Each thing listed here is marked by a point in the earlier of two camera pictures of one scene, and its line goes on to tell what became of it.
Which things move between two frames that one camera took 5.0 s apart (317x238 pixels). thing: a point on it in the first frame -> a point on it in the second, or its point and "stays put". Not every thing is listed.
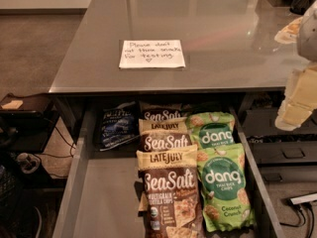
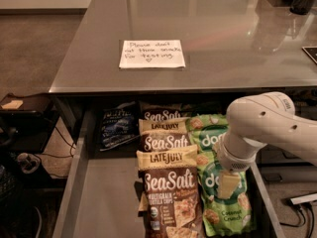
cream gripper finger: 300,98 -> 235,154
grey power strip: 303,199 stays put
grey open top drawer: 101,190 stays put
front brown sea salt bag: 172,191 stays put
